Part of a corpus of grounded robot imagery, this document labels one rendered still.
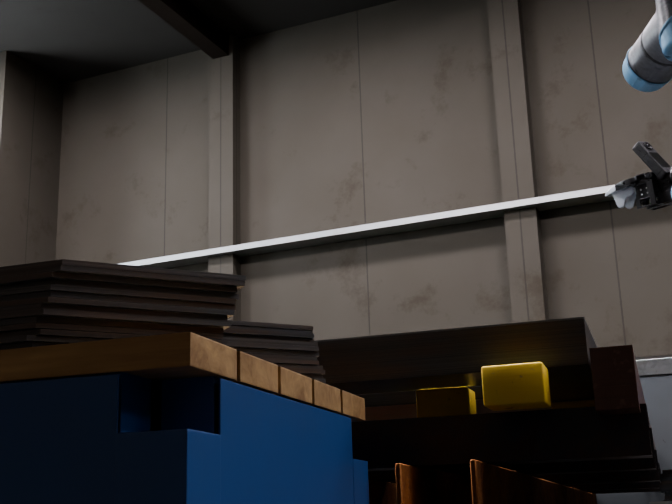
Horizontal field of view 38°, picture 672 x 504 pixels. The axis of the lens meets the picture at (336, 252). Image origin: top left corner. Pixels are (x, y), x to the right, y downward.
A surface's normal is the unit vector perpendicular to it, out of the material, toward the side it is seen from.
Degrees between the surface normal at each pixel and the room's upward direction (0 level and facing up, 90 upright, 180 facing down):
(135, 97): 90
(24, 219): 90
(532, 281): 90
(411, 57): 90
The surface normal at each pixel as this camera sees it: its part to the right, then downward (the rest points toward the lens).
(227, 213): -0.41, -0.23
